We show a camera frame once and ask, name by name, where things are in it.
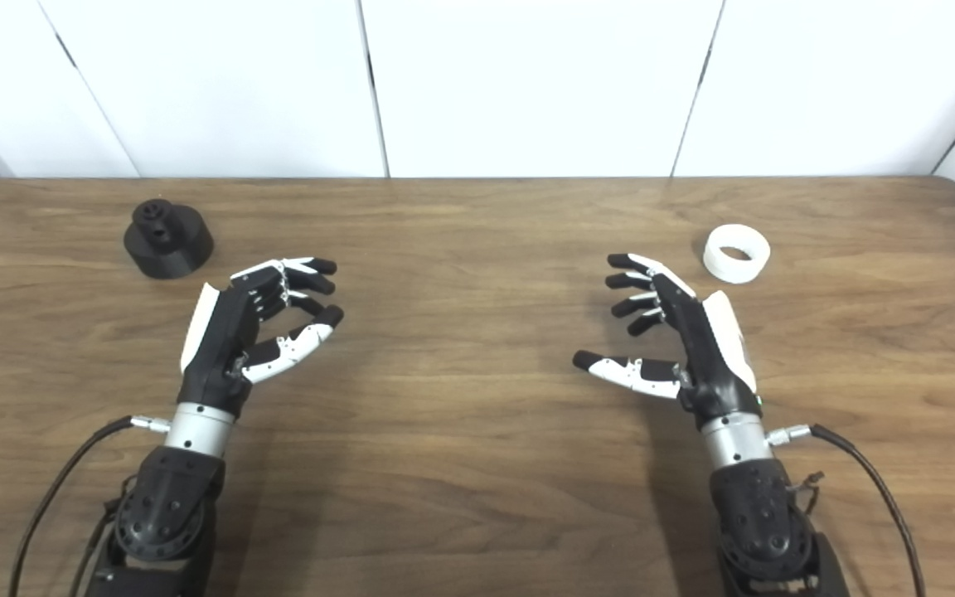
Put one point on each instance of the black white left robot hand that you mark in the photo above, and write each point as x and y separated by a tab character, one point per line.
212	356

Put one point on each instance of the round black plastic part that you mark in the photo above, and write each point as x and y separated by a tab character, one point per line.
169	245

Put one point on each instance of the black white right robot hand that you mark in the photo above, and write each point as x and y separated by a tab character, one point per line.
705	356

